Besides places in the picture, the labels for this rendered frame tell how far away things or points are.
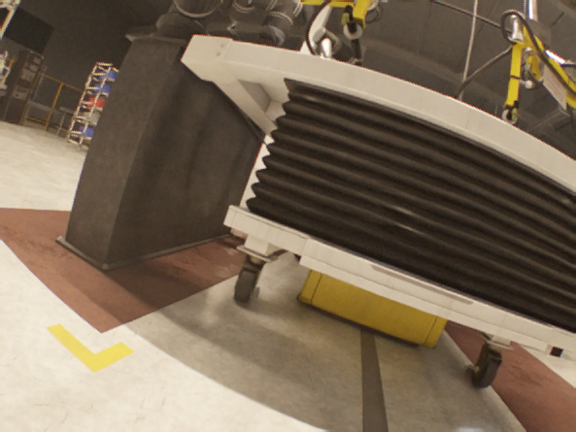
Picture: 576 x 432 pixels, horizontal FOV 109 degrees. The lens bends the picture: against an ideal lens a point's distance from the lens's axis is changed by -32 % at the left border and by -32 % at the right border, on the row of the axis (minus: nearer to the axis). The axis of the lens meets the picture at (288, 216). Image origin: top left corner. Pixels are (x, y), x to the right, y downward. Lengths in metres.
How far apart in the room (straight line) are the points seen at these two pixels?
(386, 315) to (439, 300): 0.87
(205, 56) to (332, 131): 0.40
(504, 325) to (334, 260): 0.43
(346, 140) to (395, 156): 0.12
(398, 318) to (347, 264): 0.95
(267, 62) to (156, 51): 0.58
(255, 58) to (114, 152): 0.66
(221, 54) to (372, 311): 1.27
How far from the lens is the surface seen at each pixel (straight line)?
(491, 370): 1.47
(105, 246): 1.21
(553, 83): 2.49
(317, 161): 0.71
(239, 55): 0.83
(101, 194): 1.22
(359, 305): 1.51
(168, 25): 1.34
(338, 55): 2.53
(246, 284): 1.25
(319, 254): 0.64
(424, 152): 0.73
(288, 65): 0.77
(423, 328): 1.60
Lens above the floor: 0.48
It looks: 3 degrees down
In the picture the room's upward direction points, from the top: 20 degrees clockwise
